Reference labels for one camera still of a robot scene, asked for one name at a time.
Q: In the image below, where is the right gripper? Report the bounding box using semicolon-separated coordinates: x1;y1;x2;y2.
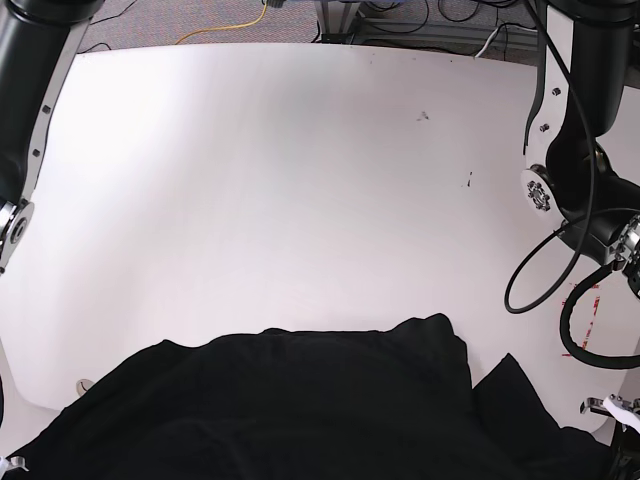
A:
0;456;25;473

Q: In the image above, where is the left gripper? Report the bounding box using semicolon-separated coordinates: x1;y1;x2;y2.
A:
580;394;640;433

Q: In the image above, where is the black t-shirt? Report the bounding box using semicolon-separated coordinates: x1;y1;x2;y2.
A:
9;314;613;479

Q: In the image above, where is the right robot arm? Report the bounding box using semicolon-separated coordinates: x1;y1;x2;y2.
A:
1;0;103;272

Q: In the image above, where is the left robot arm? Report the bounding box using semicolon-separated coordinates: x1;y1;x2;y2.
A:
503;1;639;372

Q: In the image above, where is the red tape rectangle marking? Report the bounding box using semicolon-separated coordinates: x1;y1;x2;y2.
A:
570;283;602;350

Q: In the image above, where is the left table cable grommet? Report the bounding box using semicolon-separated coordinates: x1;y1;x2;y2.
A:
76;379;94;397

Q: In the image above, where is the white cable on floor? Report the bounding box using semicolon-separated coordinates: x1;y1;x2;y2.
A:
473;27;501;59

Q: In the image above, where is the yellow cable on floor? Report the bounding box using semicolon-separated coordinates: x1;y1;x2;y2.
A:
175;0;269;46

